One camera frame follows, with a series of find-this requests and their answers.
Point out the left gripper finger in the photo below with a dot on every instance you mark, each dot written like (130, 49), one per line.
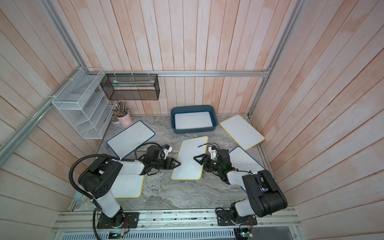
(172, 162)
(171, 167)

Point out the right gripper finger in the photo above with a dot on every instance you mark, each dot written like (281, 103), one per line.
(202, 161)
(201, 157)

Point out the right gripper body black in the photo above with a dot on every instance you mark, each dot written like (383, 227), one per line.
(212, 165)

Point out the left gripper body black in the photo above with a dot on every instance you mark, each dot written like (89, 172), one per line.
(159, 163)

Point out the yellow whiteboard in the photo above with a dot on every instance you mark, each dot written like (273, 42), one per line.
(128, 186)
(190, 170)
(242, 132)

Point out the blue whiteboard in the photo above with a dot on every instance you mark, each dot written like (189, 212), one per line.
(195, 120)
(128, 140)
(245, 170)

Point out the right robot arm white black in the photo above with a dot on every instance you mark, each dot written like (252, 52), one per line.
(257, 202)

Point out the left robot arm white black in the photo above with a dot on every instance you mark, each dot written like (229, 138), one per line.
(97, 180)

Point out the teal plastic storage box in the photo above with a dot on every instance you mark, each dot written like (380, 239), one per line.
(193, 109)

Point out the pink pencil cup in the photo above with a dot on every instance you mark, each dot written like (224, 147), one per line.
(122, 113)

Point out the light blue eraser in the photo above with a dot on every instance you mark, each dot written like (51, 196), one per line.
(80, 197)

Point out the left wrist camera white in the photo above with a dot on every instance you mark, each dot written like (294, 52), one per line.
(166, 149)

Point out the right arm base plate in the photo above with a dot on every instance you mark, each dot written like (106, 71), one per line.
(231, 218)

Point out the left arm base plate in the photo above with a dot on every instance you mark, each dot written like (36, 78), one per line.
(128, 220)

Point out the black mesh wall basket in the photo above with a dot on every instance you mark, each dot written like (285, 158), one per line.
(131, 87)

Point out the white wire mesh shelf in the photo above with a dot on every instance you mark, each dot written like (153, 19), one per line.
(84, 104)

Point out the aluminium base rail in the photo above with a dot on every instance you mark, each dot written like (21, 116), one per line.
(175, 220)

